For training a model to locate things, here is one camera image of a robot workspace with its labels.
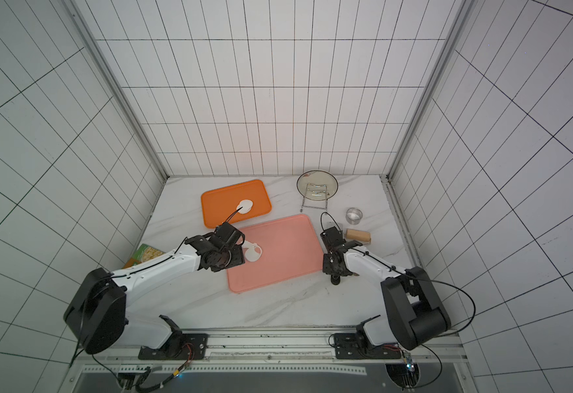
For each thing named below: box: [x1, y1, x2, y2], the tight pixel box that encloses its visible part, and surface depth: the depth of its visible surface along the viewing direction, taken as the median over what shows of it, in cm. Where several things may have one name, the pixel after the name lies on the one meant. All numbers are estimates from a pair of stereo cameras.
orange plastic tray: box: [201, 179, 272, 229], surface depth 112 cm
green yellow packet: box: [122, 243, 166, 270], surface depth 94 cm
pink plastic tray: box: [226, 214, 324, 294], surface depth 97 cm
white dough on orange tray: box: [236, 198, 253, 215], surface depth 109 cm
